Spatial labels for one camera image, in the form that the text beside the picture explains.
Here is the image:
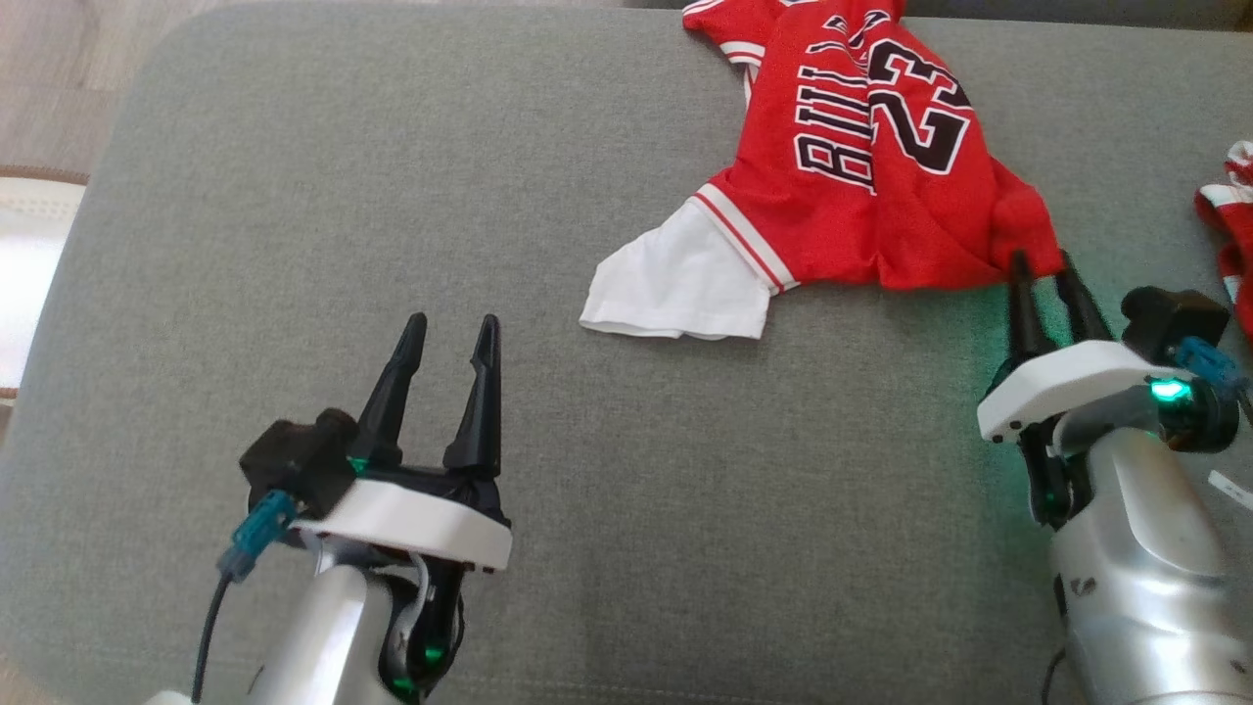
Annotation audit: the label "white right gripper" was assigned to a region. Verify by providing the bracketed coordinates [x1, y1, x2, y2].
[977, 250, 1195, 530]

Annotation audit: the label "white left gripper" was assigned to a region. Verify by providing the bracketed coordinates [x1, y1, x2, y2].
[291, 312, 513, 574]

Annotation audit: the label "red shorts with white stripe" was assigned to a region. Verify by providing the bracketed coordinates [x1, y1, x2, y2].
[1194, 140, 1253, 339]

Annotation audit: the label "red basketball jersey number 23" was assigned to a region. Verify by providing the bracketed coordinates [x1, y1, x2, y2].
[580, 0, 1066, 342]

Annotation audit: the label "large grey sofa chaise cushion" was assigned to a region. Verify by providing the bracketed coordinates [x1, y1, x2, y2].
[0, 0, 1253, 705]

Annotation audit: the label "white laundry basket brown rim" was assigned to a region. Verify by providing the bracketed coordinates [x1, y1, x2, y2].
[0, 164, 89, 400]

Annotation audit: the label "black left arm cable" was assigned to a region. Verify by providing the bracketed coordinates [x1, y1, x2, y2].
[191, 490, 297, 705]

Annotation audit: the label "white cable label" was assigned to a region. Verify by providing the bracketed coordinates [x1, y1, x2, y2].
[1209, 470, 1253, 511]

